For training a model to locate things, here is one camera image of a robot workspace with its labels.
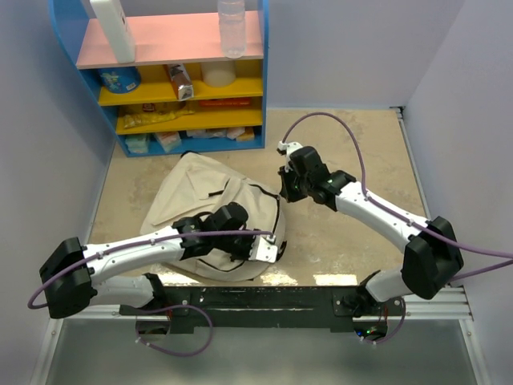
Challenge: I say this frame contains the beige student backpack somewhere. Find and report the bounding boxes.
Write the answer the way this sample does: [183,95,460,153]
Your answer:
[140,152,287,282]

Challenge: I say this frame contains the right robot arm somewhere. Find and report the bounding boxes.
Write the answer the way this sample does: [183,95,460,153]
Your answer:
[277,142,463,317]

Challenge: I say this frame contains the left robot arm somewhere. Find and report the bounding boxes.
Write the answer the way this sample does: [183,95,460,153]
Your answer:
[28,202,266,319]

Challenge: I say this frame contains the blue tissue pack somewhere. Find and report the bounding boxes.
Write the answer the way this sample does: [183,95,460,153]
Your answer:
[124,133,151,154]

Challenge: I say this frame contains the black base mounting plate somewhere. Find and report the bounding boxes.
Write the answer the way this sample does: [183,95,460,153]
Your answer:
[118,285,406,335]

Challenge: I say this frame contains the orange flat box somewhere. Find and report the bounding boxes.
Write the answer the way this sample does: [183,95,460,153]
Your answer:
[198,97,252,108]

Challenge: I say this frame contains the white round container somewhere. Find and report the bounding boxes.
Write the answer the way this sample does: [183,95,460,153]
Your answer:
[200,61,236,87]

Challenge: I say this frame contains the colourful wooden shelf unit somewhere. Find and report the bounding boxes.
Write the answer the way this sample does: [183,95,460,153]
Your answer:
[48,1,269,157]

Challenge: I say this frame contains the brown silver snack packet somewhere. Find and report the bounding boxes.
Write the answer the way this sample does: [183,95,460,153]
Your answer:
[166,63,194,101]

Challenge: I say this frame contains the yellow snack packet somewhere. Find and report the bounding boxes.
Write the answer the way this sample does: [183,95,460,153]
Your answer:
[121,110,195,129]

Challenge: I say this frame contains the clear plastic water bottle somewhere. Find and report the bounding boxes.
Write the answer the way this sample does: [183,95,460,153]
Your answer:
[217,0,246,59]

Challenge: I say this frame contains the blue snack cup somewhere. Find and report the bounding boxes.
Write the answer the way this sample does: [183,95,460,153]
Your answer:
[97,67,141,94]

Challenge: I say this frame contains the white rectangular bottle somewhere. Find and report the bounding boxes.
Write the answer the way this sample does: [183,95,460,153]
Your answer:
[90,0,136,63]

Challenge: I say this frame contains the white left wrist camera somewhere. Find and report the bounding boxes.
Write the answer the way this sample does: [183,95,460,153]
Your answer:
[248,235,278,264]

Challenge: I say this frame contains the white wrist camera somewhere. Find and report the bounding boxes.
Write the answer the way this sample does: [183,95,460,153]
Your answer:
[277,141,303,156]
[248,235,278,264]

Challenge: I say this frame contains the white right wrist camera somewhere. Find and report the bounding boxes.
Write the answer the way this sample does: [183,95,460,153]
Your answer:
[277,141,303,156]

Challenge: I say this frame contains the aluminium rail frame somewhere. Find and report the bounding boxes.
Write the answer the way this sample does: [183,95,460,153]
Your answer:
[27,104,491,385]

